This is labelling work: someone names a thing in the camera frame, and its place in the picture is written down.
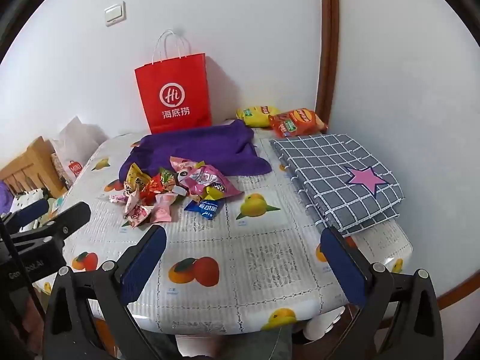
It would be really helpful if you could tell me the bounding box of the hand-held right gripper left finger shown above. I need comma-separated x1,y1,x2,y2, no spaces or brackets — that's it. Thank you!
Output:
43,225,167,360

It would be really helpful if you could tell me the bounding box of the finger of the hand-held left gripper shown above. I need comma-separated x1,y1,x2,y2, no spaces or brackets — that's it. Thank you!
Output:
0,198,50,233
9,201,92,246

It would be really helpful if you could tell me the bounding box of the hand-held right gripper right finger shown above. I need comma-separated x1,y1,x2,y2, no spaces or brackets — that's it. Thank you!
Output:
320,227,449,360

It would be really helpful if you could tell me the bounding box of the pale pink peach packet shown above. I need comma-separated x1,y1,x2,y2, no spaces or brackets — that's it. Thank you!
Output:
152,191,179,223

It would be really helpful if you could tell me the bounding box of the red snack packet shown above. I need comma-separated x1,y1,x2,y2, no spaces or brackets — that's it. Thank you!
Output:
140,177,167,204

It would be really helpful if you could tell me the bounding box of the yellow snack packet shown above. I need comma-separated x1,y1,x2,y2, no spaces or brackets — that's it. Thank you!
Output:
124,163,152,193

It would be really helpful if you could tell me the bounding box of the blue cookie packet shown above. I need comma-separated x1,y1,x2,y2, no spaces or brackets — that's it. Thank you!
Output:
184,199,226,220

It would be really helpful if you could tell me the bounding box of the green snack packet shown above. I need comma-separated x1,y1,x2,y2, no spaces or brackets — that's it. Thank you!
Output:
159,167,178,188

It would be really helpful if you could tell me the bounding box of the large pink snack bag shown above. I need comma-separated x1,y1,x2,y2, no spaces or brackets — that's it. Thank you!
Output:
170,156,244,200

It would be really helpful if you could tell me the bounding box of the purple fuzzy item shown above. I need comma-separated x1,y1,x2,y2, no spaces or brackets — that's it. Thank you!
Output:
0,180,16,214

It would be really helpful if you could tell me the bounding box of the wooden chair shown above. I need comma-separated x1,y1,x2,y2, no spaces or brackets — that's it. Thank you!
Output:
0,136,68,199

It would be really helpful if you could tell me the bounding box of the white plastic bag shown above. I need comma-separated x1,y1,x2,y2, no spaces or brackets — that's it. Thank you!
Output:
50,116,109,188

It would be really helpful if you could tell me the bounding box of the grey checked cloth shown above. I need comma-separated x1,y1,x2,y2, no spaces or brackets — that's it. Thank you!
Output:
269,134,405,238

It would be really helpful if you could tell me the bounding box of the brown wooden baseboard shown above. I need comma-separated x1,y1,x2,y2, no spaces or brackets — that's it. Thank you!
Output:
437,274,480,312

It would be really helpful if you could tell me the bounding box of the purple towel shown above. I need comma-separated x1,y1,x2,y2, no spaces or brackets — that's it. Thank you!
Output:
119,119,272,182

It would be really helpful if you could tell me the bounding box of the orange chip bag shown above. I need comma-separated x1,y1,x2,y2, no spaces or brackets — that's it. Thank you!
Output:
268,108,329,139

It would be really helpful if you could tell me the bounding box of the yellow chip bag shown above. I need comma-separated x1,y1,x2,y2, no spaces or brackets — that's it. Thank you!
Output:
236,106,281,128

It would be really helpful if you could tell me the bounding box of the red paper bag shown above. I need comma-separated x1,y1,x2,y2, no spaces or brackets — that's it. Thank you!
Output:
135,29,212,134

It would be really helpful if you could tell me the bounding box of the black cable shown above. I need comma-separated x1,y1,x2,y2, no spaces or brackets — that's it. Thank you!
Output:
0,215,51,331

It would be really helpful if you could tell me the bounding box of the white light switch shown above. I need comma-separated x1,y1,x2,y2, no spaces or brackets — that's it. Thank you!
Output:
104,2,127,28

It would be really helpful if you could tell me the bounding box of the brown wooden door frame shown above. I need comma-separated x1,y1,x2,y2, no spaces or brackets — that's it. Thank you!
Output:
315,0,340,133

